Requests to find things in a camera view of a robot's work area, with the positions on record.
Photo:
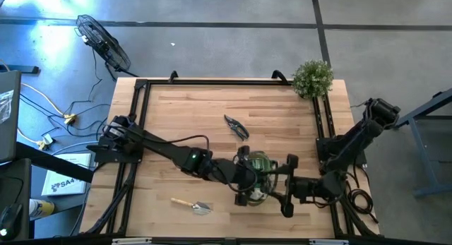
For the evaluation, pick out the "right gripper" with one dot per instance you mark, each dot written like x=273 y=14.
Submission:
x=305 y=188

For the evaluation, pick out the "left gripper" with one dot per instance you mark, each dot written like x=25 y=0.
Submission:
x=233 y=174

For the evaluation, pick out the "green plastic spray bottle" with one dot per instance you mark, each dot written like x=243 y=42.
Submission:
x=260 y=162

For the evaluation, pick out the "cream teal-trimmed gardening bag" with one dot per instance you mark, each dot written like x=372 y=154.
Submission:
x=262 y=202

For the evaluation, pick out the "black pruner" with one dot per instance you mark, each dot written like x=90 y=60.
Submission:
x=233 y=124

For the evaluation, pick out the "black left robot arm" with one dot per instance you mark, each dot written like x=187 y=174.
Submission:
x=169 y=149

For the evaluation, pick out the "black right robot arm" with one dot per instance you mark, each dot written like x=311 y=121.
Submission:
x=356 y=139

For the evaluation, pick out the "clear plastic bag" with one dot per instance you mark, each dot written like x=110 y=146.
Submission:
x=5 y=105

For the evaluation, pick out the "white rounded bar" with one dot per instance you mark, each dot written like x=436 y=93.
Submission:
x=328 y=242
x=132 y=241

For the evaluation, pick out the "black clamp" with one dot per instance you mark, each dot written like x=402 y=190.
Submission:
x=173 y=76
x=279 y=76

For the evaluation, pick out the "green potted plant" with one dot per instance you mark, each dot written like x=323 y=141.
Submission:
x=312 y=79

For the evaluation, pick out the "white cardboard box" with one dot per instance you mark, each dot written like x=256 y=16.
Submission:
x=67 y=178

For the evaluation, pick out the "yellow power plug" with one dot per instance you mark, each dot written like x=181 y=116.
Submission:
x=45 y=142
x=70 y=118

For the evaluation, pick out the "black desk beam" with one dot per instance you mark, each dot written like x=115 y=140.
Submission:
x=53 y=162

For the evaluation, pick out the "black floor fan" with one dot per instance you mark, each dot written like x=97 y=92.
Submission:
x=102 y=43

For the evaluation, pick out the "yellow spray can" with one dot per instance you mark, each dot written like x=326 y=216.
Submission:
x=41 y=208

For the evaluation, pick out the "black side desk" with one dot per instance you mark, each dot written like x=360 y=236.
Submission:
x=14 y=181

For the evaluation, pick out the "black computer mouse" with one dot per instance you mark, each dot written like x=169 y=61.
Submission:
x=10 y=222

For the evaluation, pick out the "black flat bar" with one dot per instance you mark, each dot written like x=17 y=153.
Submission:
x=19 y=69

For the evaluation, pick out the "black aluminium table frame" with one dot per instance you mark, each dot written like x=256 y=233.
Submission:
x=212 y=82

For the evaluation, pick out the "blue-grey metal table frame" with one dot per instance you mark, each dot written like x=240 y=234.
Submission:
x=421 y=151

